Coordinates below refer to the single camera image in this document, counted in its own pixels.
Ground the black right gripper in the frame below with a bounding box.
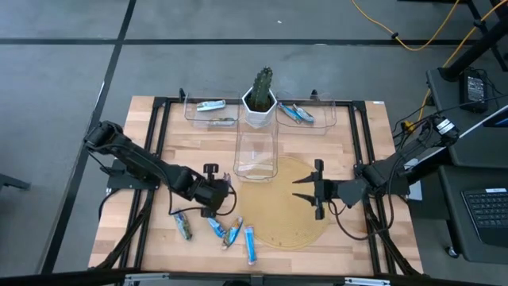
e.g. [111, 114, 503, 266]
[292, 158, 344, 221]

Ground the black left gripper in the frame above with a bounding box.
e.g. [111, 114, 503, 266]
[186, 162, 232, 218]

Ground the dark blue granola bar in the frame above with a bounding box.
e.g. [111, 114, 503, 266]
[207, 216, 228, 239]

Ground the tall clear plastic bin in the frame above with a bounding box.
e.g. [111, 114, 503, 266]
[233, 118, 279, 183]

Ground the long light blue granola bar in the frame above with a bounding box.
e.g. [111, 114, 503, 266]
[244, 225, 258, 266]

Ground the green brown granola bar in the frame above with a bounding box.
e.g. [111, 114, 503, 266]
[173, 210, 194, 242]

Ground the blue green orange granola bar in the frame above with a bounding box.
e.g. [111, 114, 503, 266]
[221, 216, 244, 250]

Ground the round woven yellow placemat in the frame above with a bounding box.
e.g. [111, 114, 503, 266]
[236, 156, 333, 250]

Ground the white hexagonal plant pot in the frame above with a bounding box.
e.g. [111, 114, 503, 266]
[241, 87, 278, 129]

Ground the green cactus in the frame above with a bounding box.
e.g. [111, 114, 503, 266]
[248, 66, 275, 112]

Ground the black desk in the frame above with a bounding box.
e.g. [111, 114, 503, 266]
[425, 66, 508, 265]

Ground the black front crossbar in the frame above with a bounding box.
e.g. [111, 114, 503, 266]
[0, 268, 508, 286]

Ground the black keyboard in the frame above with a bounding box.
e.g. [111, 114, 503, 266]
[461, 187, 508, 246]

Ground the black power adapter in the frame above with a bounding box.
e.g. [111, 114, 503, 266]
[459, 69, 490, 114]

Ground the black stand pole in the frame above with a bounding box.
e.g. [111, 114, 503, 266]
[438, 0, 508, 83]

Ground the black aluminium table frame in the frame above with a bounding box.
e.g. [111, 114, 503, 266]
[89, 89, 424, 279]

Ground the yellow cable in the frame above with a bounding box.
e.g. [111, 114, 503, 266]
[416, 0, 499, 122]
[350, 0, 461, 52]

